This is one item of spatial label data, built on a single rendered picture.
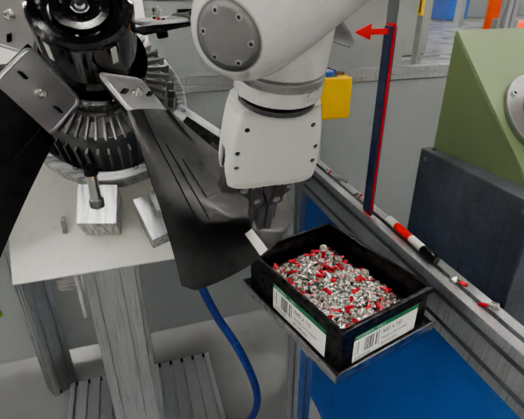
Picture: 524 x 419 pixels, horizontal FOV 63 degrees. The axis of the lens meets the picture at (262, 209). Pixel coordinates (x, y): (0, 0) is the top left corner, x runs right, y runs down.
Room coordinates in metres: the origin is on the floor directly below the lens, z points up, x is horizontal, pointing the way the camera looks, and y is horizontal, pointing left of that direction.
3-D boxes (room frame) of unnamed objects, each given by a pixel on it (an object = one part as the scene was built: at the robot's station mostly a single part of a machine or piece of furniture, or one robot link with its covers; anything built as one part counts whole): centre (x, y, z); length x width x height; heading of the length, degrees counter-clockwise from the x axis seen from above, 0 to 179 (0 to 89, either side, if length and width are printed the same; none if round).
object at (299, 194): (1.04, -0.11, 0.39); 0.04 x 0.04 x 0.78; 17
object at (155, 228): (0.61, 0.16, 0.91); 0.12 x 0.08 x 0.12; 17
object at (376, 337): (0.51, -0.11, 0.85); 0.22 x 0.17 x 0.07; 33
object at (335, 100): (1.00, -0.12, 1.02); 0.16 x 0.10 x 0.11; 17
